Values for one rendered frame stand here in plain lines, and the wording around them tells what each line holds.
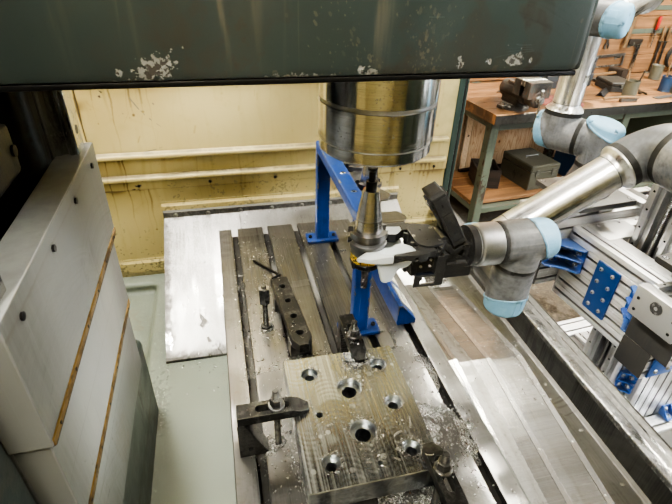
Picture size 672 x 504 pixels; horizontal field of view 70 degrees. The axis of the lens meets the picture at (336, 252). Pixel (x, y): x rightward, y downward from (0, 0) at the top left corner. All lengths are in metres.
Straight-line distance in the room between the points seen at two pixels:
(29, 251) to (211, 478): 0.83
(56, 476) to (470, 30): 0.68
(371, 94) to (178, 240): 1.29
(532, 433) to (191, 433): 0.86
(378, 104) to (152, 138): 1.23
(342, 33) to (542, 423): 1.09
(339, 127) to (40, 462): 0.52
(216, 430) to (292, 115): 1.03
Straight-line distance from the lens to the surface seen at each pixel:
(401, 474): 0.87
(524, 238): 0.87
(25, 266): 0.61
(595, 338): 1.99
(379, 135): 0.61
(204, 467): 1.34
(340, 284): 1.36
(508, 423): 1.32
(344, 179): 1.18
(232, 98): 1.69
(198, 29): 0.50
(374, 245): 0.75
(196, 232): 1.80
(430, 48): 0.55
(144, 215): 1.87
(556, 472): 1.32
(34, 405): 0.60
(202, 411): 1.44
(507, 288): 0.92
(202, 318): 1.62
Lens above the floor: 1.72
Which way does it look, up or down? 33 degrees down
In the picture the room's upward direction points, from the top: 2 degrees clockwise
